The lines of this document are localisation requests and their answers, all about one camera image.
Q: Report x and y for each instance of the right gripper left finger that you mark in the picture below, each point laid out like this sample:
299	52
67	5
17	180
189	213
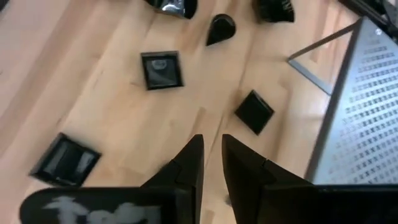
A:
186	174

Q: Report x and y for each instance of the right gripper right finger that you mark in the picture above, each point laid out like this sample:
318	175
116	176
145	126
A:
248	186

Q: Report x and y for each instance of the black square mini plate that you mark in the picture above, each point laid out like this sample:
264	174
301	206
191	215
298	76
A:
65	161
254	112

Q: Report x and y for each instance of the small black cube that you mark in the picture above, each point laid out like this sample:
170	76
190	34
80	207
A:
161	71

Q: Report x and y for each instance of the black deep square mini bowl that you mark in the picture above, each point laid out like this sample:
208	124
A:
275	11
186	7

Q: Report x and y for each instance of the black teardrop mini plate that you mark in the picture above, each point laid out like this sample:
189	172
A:
221	28

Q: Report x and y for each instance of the grey perforated metal shelf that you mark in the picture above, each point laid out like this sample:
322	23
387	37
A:
373	109

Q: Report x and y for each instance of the silver round washer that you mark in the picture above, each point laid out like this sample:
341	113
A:
378	31

